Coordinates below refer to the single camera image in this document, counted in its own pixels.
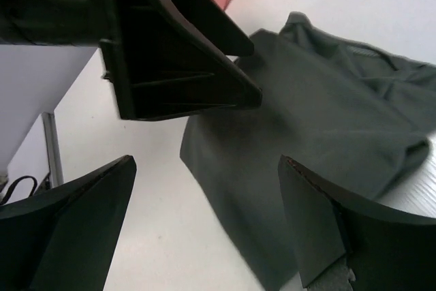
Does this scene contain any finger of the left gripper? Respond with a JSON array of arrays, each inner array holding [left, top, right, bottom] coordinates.
[[142, 0, 255, 57], [100, 5, 262, 121]]

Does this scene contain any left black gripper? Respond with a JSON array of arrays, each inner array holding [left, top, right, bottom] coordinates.
[[1, 0, 122, 46]]

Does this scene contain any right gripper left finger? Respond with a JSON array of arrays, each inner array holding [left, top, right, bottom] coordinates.
[[1, 155, 137, 290]]

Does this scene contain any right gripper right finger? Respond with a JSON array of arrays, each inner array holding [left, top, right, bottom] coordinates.
[[278, 156, 435, 290]]

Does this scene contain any aluminium rail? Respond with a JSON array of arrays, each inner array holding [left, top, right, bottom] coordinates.
[[42, 112, 64, 189]]

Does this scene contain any dark grey t-shirt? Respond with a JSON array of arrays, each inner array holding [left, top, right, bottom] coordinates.
[[180, 12, 435, 290]]

